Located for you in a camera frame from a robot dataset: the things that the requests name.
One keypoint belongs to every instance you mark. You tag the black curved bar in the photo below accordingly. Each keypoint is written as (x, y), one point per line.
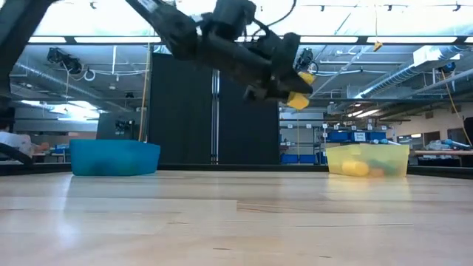
(15, 151)

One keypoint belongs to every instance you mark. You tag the silver partition post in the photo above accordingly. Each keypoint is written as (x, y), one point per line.
(215, 118)

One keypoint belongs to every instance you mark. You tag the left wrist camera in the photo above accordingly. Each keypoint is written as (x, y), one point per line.
(277, 46)

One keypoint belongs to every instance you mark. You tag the background workbench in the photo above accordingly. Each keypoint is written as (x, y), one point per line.
(443, 152)

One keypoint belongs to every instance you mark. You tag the black ceiling camera cluster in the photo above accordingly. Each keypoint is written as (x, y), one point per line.
(64, 59)
(306, 59)

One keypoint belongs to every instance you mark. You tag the black partition panel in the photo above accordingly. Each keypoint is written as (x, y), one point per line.
(247, 129)
(181, 118)

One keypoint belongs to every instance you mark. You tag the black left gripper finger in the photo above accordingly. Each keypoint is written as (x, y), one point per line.
(266, 94)
(295, 84)

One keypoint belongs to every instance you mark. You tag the yellow hanging plug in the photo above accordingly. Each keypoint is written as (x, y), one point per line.
(377, 46)

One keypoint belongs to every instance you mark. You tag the translucent yellow plastic bin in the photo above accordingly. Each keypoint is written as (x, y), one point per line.
(366, 153)

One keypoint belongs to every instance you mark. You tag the silver ventilation duct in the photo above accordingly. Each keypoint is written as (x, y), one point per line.
(399, 75)
(44, 75)

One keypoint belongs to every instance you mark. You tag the shelf with blue bins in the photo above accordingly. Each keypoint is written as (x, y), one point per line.
(354, 136)

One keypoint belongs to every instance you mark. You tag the tall yellow block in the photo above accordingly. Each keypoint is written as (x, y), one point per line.
(297, 101)

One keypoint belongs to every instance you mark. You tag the yellow cylinder block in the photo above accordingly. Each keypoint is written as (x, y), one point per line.
(354, 168)

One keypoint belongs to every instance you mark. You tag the blue plastic bin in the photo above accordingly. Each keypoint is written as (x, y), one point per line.
(111, 157)

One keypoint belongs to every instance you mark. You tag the dark chair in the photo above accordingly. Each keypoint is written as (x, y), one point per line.
(468, 129)

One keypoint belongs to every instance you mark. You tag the person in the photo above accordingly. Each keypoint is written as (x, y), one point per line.
(15, 142)

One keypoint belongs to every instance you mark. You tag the white ceiling unit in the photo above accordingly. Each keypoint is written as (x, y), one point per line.
(434, 55)

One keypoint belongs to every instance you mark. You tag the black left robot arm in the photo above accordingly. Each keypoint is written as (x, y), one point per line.
(166, 26)

